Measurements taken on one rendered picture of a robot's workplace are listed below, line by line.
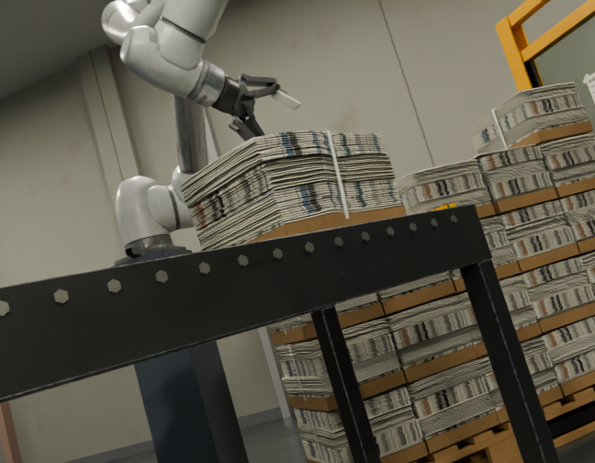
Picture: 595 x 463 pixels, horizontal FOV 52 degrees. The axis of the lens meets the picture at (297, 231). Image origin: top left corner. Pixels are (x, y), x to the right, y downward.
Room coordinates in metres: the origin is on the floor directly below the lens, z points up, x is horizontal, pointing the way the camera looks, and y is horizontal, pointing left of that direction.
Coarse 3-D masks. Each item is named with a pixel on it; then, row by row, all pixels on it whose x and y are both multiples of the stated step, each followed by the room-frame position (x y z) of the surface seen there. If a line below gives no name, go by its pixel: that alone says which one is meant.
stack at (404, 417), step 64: (512, 256) 2.25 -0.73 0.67; (384, 320) 2.08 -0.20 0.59; (448, 320) 2.12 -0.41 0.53; (512, 320) 2.21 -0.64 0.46; (320, 384) 1.93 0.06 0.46; (448, 384) 2.09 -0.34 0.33; (320, 448) 2.12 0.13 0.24; (384, 448) 1.99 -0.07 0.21; (448, 448) 2.06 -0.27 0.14; (512, 448) 2.15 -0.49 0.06
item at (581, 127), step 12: (588, 120) 2.46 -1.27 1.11; (540, 132) 2.36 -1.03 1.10; (552, 132) 2.38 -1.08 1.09; (564, 132) 2.40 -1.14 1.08; (576, 132) 2.43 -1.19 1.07; (516, 144) 2.47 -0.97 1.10; (528, 144) 2.42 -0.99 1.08; (588, 180) 2.41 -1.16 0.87; (564, 192) 2.36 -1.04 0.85; (576, 192) 2.39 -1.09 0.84; (588, 240) 2.37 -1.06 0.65
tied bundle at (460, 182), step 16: (416, 176) 2.14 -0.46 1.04; (432, 176) 2.17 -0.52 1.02; (448, 176) 2.19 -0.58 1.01; (464, 176) 2.21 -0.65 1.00; (480, 176) 2.24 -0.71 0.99; (400, 192) 2.25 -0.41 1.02; (416, 192) 2.16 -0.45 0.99; (432, 192) 2.16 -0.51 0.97; (448, 192) 2.19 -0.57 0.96; (464, 192) 2.21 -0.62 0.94; (480, 192) 2.23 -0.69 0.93; (416, 208) 2.19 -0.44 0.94; (432, 208) 2.15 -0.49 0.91
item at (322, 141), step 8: (320, 136) 1.23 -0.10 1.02; (336, 136) 1.26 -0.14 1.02; (320, 144) 1.23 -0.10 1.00; (328, 144) 1.24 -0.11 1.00; (336, 144) 1.26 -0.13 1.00; (328, 152) 1.24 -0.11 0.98; (336, 152) 1.26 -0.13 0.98; (328, 160) 1.24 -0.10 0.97; (328, 168) 1.23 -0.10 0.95; (344, 168) 1.26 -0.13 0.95; (328, 176) 1.22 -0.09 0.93; (336, 176) 1.24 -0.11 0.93; (344, 176) 1.26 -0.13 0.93; (328, 184) 1.23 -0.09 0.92; (336, 184) 1.24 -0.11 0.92; (344, 184) 1.26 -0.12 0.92; (336, 192) 1.23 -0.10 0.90; (344, 192) 1.25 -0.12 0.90; (336, 200) 1.23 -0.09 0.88; (336, 208) 1.23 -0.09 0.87; (352, 208) 1.26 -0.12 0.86
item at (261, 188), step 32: (224, 160) 1.18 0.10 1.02; (256, 160) 1.12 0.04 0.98; (288, 160) 1.16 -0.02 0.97; (320, 160) 1.22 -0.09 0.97; (192, 192) 1.28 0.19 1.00; (224, 192) 1.21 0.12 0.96; (256, 192) 1.15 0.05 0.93; (288, 192) 1.15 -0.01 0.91; (320, 192) 1.20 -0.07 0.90; (224, 224) 1.25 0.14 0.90; (256, 224) 1.18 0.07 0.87
